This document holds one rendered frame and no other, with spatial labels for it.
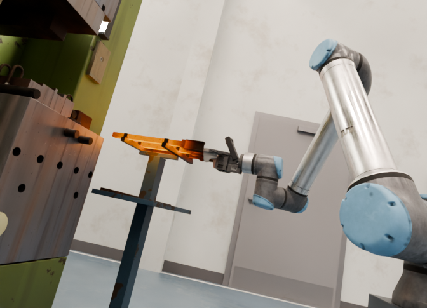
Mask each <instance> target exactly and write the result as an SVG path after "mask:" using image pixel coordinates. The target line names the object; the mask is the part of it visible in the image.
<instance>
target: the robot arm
mask: <svg viewBox="0 0 427 308"><path fill-rule="evenodd" d="M309 67H310V68H311V69H312V70H313V71H317V73H319V77H320V80H321V82H322V84H323V87H324V90H325V94H326V97H327V100H328V103H329V107H330V108H329V110H328V112H327V114H326V115H325V117H324V119H323V121H322V123H321V125H320V127H319V129H318V131H317V132H316V135H315V136H314V138H313V140H312V142H311V144H310V146H309V147H308V149H307V151H306V153H305V155H304V157H303V159H302V161H301V163H300V165H299V166H298V168H297V170H296V172H295V174H294V176H293V177H292V179H291V181H290V183H289V184H288V185H287V188H286V189H285V188H282V187H278V179H282V177H283V159H282V158H281V157H277V156H268V155H263V154H254V153H248V152H246V153H244V154H241V155H240V158H239V156H238V153H237V151H236V148H235V146H234V141H233V139H232V138H231V137H230V136H228V137H226V138H225V141H226V145H227V146H228V149H229V151H230V153H228V152H225V151H219V150H216V149H208V148H204V149H203V160H204V162H208V161H209V160H210V159H213V167H214V168H215V169H217V170H218V171H219V172H224V173H230V172H232V173H238V174H240V175H241V174H242V172H243V173H248V174H253V175H257V178H256V182H255V189H254V194H253V200H252V203H253V205H255V206H257V207H259V208H263V209H265V210H274V209H275V208H276V209H280V210H285V211H289V212H291V213H302V212H304V211H305V210H306V208H307V207H308V203H309V199H308V194H309V191H310V189H311V188H312V186H313V184H314V182H315V180H316V179H317V177H318V175H319V173H320V172H321V170H322V168H323V166H324V164H325V163H326V161H327V159H328V157H329V156H330V153H331V152H332V150H333V148H334V147H335V145H336V143H337V141H338V139H339V141H340V143H341V147H342V151H343V154H344V157H345V160H346V164H347V167H348V170H349V174H350V177H351V181H352V183H351V184H350V185H349V186H348V188H347V193H346V195H345V196H346V197H345V199H343V200H342V202H341V206H340V210H339V218H340V223H341V225H342V228H343V231H344V233H345V235H346V237H347V238H348V239H349V240H350V241H351V242H352V243H353V244H354V245H355V246H357V247H359V248H361V249H363V250H365V251H368V252H370V253H372V254H375V255H379V256H383V257H390V258H396V259H399V260H403V273H402V275H401V277H400V279H399V281H398V283H397V285H396V286H395V289H394V290H393V293H392V300H391V301H392V302H393V303H394V304H395V305H397V306H399V307H402V308H427V194H420V193H419V192H418V190H417V187H416V185H415V183H414V181H413V179H412V177H411V176H410V175H409V174H407V173H404V172H402V171H399V170H398V168H397V165H396V162H395V160H394V158H393V156H392V153H391V151H390V148H389V146H388V144H387V141H386V139H385V137H384V134H383V132H382V129H381V127H380V125H379V122H378V120H377V118H376V115H375V113H374V110H373V108H372V106H371V104H370V101H369V98H368V95H369V93H370V89H371V86H372V71H371V68H370V65H369V62H368V60H367V59H366V58H365V56H363V55H362V54H361V53H359V52H357V51H355V50H352V49H351V48H349V47H347V46H345V45H343V44H341V43H339V42H338V41H336V40H333V39H326V40H324V41H322V42H321V43H320V44H319V45H318V46H317V47H316V48H315V50H314V52H313V53H312V56H311V58H310V60H309Z"/></svg>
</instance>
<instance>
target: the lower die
mask: <svg viewBox="0 0 427 308"><path fill-rule="evenodd" d="M7 79H8V76H0V84H5V82H6V81H7ZM10 85H14V86H23V87H28V88H35V89H38V90H39V91H40V92H41V96H40V97H39V98H38V99H35V100H37V101H38V102H41V103H42V104H44V105H46V106H47V107H49V108H51V109H53V110H55V111H57V112H58V113H60V114H61V115H63V116H65V117H70V116H71V113H72V110H73V107H74V102H71V101H70V100H69V99H67V98H66V96H67V95H64V97H61V96H60V95H58V94H57V91H58V90H57V89H56V88H49V87H48V86H47V85H45V84H43V83H36V82H34V81H33V80H31V79H24V78H19V77H12V78H11V80H10Z"/></svg>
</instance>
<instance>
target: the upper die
mask: <svg viewBox="0 0 427 308"><path fill-rule="evenodd" d="M0 10H10V11H28V12H38V13H55V14H56V15H57V16H58V17H59V18H60V19H61V20H62V21H63V22H64V23H65V24H66V25H67V26H68V27H69V28H68V30H67V33H73V34H88V35H96V36H97V35H98V34H99V31H100V28H101V25H102V22H103V20H104V17H105V13H104V12H103V11H102V9H101V8H100V6H99V5H98V4H97V3H96V1H95V0H2V2H1V5H0Z"/></svg>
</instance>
